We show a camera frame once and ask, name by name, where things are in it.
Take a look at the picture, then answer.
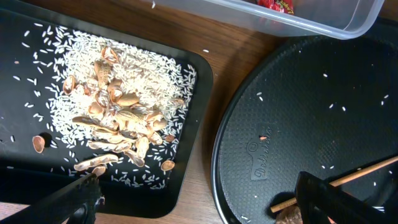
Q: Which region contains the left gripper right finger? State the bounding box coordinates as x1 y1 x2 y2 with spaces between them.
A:
295 172 397 224

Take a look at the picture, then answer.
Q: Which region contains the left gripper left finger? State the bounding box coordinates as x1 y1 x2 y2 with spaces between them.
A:
1 174 104 224

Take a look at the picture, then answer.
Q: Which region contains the wooden chopstick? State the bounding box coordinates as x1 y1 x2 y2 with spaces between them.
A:
271 156 397 213

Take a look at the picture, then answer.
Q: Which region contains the red snack wrapper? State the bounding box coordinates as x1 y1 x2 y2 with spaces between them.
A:
256 0 294 15

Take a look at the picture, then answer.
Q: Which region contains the brown cookie piece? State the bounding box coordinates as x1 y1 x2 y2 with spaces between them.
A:
275 205 303 224

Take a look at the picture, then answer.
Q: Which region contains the round black serving tray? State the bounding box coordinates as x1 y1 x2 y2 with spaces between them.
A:
211 34 397 223

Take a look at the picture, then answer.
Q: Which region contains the black rectangular tray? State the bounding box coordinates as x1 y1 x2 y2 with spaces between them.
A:
1 1 213 218

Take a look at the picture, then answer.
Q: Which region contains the pile of rice and shells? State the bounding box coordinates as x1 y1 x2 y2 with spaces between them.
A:
14 22 197 190

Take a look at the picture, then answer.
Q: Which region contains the clear plastic bin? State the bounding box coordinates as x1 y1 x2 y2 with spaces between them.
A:
148 0 384 40

